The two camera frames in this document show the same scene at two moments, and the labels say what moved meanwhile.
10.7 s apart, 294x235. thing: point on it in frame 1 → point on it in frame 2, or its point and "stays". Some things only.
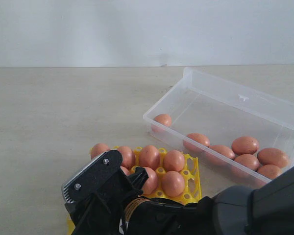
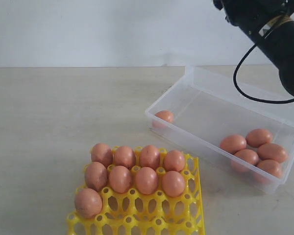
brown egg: [173, 183] stays
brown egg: [151, 184] stays
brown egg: [149, 156] stays
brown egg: [173, 160] stays
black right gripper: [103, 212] → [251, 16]
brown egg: [245, 165] → [248, 155]
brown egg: [220, 154] → [232, 143]
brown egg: [245, 145] → [257, 137]
